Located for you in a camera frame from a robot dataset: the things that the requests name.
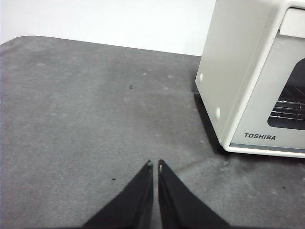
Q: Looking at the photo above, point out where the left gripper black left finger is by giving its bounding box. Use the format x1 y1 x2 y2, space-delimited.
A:
81 159 154 229

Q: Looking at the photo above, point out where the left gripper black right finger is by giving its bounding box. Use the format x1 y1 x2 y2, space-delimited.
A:
158 159 233 229

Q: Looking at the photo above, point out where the white Toshiba toaster oven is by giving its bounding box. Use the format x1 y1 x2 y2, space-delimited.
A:
195 0 305 158

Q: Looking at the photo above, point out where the metal wire oven rack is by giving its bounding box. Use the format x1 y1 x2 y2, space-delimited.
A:
269 99 305 120

